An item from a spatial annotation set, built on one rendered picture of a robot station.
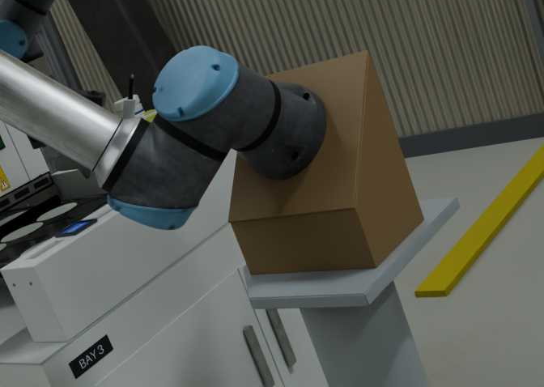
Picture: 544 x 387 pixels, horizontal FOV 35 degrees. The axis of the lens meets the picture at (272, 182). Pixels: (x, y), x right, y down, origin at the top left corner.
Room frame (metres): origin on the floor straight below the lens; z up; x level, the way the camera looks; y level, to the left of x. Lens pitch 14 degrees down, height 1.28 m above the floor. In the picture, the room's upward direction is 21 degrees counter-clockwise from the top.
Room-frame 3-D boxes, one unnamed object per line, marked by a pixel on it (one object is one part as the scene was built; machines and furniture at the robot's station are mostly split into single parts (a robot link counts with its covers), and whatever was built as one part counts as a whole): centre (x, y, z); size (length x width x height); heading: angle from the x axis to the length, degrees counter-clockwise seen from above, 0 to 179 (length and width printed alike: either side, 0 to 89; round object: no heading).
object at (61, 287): (1.55, 0.26, 0.89); 0.55 x 0.09 x 0.14; 139
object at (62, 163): (1.68, 0.36, 1.04); 0.06 x 0.03 x 0.09; 86
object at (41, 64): (1.69, 0.36, 1.23); 0.08 x 0.08 x 0.05
